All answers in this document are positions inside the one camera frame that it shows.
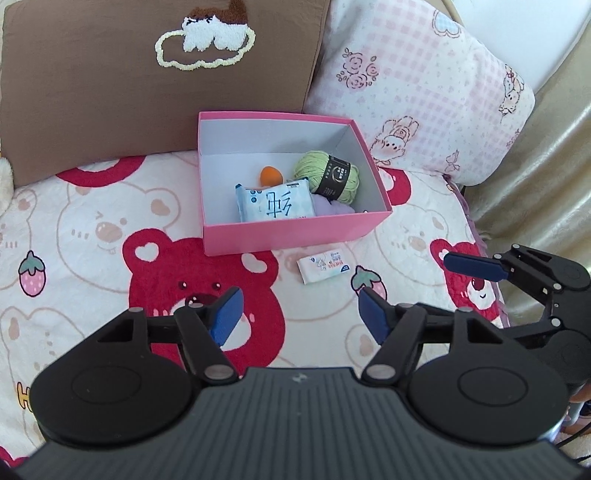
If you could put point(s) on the grey rabbit plush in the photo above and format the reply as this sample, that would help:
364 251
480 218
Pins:
4 184

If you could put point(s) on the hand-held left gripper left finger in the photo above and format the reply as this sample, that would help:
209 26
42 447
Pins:
226 314

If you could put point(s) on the blue wet wipes packet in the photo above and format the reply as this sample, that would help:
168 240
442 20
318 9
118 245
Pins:
277 203

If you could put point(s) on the pink checked pillow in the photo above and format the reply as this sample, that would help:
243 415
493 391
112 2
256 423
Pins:
415 92

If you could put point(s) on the green yarn ball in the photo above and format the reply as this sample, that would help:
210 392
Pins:
309 166

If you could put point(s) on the pink cardboard box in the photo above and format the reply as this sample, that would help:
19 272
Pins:
277 235

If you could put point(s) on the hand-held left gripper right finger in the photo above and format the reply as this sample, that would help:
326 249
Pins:
374 318

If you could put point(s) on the orange makeup sponge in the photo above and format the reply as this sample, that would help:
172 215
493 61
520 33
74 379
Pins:
271 176

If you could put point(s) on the brown pillow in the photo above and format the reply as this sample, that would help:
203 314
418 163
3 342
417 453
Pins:
92 115

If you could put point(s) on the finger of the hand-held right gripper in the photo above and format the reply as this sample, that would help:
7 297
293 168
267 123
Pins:
471 264
535 327

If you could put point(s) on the beige bed headboard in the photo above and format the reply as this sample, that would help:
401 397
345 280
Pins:
545 184

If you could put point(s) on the small white tissue packet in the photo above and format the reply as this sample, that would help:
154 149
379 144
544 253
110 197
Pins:
323 265

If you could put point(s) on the purple plush toy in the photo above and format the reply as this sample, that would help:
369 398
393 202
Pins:
330 206

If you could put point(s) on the bear printed blanket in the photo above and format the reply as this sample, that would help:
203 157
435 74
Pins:
92 207

